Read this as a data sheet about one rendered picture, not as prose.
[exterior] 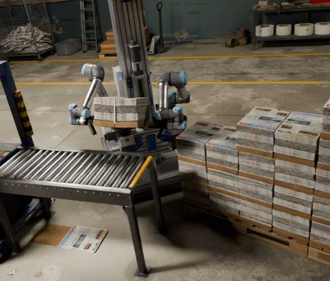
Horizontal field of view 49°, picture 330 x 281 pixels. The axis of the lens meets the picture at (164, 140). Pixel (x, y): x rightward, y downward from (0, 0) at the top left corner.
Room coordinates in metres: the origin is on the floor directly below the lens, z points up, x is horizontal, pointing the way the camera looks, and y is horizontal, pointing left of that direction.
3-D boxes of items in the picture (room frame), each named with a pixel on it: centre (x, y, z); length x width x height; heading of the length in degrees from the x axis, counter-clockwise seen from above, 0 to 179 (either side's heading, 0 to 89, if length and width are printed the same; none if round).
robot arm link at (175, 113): (2.66, -0.12, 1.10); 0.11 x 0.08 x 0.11; 82
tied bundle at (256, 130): (2.50, -0.77, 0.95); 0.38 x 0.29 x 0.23; 142
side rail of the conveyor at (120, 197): (2.35, 0.91, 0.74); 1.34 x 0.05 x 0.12; 69
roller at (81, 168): (2.55, 0.70, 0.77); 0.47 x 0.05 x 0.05; 159
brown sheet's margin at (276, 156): (2.31, -1.00, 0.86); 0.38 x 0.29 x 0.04; 141
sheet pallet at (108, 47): (9.35, 0.66, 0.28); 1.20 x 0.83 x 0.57; 69
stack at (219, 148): (2.58, -0.66, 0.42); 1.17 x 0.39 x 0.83; 51
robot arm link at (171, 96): (3.33, -0.10, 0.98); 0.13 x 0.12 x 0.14; 82
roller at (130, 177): (2.38, 0.27, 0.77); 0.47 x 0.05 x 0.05; 159
